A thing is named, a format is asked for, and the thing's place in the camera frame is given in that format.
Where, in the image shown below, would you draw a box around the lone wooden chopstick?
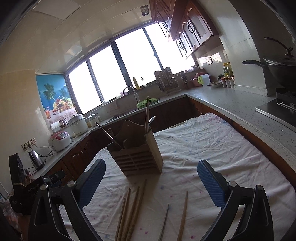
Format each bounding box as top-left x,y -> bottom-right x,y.
177,192 -> 188,241

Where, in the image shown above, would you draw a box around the black box on counter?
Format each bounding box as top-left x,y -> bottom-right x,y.
9,153 -> 26,186

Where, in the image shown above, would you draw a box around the black wok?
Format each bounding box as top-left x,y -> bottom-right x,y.
242,37 -> 295,91

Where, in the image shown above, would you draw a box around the white green pitcher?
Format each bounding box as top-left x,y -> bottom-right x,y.
197,74 -> 211,87

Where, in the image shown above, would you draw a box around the yellow bottle on sill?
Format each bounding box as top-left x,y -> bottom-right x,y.
132,76 -> 140,90

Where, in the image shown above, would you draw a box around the paper towel roll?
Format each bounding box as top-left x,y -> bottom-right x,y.
50,121 -> 61,133

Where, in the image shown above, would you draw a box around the white slow cooker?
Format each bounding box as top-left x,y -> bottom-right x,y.
69,114 -> 89,136

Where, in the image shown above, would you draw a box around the steel electric kettle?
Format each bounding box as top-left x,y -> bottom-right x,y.
29,150 -> 45,171

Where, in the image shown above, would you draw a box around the dish drying rack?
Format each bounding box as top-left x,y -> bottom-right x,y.
154,67 -> 181,95

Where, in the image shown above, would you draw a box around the tropical fruit poster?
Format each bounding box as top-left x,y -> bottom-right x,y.
36,74 -> 77,125

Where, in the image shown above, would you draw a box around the white red rice cooker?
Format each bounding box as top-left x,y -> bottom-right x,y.
48,132 -> 71,152

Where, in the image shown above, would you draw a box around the wooden utensil holder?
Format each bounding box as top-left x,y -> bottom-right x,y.
107,120 -> 163,177

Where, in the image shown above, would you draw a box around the green label oil bottle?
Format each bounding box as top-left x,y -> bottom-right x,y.
223,62 -> 234,77

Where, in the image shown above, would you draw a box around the metal spoon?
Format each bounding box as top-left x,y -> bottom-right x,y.
148,116 -> 156,126

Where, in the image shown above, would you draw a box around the pink basin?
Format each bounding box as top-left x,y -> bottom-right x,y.
190,73 -> 204,87

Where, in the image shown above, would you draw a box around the small white pot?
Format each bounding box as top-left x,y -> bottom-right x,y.
86,113 -> 102,127

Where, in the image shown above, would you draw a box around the green colander basket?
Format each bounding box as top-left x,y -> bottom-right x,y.
137,98 -> 159,109

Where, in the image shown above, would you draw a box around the plate on counter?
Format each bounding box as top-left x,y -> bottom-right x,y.
207,81 -> 223,88

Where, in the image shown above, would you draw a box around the wall power outlet strip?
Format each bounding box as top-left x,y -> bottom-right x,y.
22,138 -> 36,151

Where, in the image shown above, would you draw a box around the gas stove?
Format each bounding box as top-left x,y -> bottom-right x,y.
255,88 -> 296,132

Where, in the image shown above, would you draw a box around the seasoning jars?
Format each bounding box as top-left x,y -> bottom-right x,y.
220,77 -> 235,88

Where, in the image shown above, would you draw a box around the floral white tablecloth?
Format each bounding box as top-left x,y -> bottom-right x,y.
59,112 -> 296,241

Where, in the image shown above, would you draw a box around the kitchen faucet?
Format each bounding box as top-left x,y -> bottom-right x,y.
122,85 -> 141,105

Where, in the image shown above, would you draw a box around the wooden upper cabinets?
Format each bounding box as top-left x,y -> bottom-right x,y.
149,1 -> 222,58

